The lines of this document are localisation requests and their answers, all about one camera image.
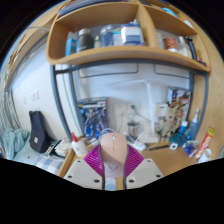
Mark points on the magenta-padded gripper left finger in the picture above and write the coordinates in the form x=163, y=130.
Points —
x=80, y=171

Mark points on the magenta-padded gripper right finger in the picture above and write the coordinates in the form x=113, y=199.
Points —
x=146, y=171

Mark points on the pink computer mouse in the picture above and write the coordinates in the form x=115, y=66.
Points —
x=114, y=146

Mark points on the black marker stick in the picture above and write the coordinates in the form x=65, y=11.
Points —
x=159, y=147

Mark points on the white power strip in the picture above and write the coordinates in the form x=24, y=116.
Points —
x=137, y=145

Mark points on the blue plaid pillow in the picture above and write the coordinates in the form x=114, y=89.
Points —
x=50, y=165

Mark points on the small white cube clock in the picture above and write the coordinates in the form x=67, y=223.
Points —
x=173, y=146

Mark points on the teal round tin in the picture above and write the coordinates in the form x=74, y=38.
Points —
x=176, y=139

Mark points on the black backpack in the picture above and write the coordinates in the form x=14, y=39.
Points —
x=39, y=133

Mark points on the small blue bottle white cap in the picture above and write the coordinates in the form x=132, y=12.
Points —
x=183, y=128

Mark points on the blue model kit box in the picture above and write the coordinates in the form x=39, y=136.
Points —
x=93, y=116

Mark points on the red chips can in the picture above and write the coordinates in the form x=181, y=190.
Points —
x=205, y=143

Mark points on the light blue blanket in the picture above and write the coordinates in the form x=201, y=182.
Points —
x=15, y=141

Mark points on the colourful picture box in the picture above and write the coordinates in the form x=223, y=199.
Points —
x=178, y=106

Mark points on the wooden shelf unit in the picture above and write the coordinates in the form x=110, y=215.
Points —
x=116, y=53

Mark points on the white wall socket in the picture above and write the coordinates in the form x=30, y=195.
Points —
x=120, y=110

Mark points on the white wall switch plate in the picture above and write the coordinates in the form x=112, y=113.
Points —
x=35, y=95

